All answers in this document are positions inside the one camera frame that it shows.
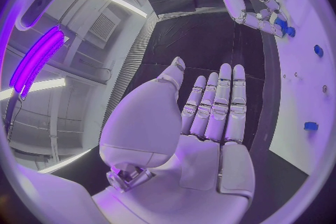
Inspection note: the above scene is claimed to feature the blue block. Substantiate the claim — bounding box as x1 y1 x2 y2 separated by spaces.
303 122 319 132

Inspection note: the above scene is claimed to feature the blue plug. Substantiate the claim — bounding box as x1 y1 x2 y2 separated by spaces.
314 44 325 58

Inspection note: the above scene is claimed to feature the white task board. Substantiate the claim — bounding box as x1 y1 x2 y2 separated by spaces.
267 0 330 178

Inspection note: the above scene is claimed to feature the blue cylinder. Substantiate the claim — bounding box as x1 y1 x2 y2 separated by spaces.
273 18 288 32

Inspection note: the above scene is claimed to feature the glowing light bar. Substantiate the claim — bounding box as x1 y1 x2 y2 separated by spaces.
8 25 66 99

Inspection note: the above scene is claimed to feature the blue gear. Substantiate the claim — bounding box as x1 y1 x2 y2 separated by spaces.
284 26 297 38

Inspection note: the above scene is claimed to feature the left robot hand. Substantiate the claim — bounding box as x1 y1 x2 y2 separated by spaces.
91 56 257 224

